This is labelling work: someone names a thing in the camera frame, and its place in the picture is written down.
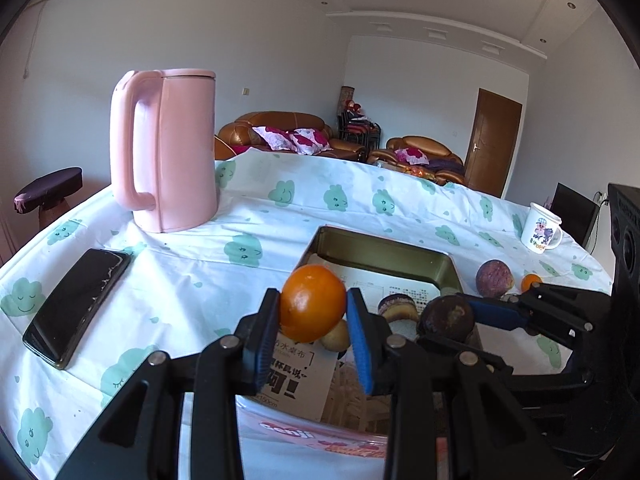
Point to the pink floral pillow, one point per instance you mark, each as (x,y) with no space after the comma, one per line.
(275,138)
(412,156)
(310,141)

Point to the short brown leather sofa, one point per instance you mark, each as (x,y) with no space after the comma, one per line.
(425,144)

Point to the white cartoon mug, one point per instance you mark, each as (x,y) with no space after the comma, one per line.
(540,230)

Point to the purple cushioned stool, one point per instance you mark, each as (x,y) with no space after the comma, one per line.
(47,187)

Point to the small tan fruit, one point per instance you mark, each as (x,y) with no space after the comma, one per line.
(336,337)

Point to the black smartphone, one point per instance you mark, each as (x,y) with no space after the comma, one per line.
(75,305)

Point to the white printed carton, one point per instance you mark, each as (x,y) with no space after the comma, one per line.
(300,380)

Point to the golden metal tin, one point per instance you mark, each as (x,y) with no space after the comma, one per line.
(380,255)

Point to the white cloud print tablecloth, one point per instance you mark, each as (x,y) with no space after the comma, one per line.
(200,270)

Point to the purple passion fruit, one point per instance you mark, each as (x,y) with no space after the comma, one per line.
(492,277)

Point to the dark passion fruit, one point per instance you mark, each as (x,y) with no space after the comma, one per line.
(445,317)

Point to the pink electric kettle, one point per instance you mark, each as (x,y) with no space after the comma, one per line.
(175,160)

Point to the stacked dark chairs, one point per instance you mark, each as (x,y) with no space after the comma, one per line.
(357,130)

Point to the small orange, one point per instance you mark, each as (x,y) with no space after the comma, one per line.
(531,281)

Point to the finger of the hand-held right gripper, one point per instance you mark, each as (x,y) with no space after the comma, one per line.
(540,380)
(500,312)

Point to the pink printed package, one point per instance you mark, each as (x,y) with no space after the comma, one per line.
(310,435)

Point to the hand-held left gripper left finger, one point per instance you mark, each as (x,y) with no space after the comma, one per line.
(270,325)

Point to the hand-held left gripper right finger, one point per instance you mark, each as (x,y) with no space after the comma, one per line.
(362,340)

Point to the brown wooden door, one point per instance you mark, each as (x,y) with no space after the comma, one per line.
(492,145)

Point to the long brown leather sofa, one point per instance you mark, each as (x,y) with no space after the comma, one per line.
(280,122)

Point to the purple and tan fruit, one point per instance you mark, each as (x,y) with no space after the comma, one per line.
(397,307)

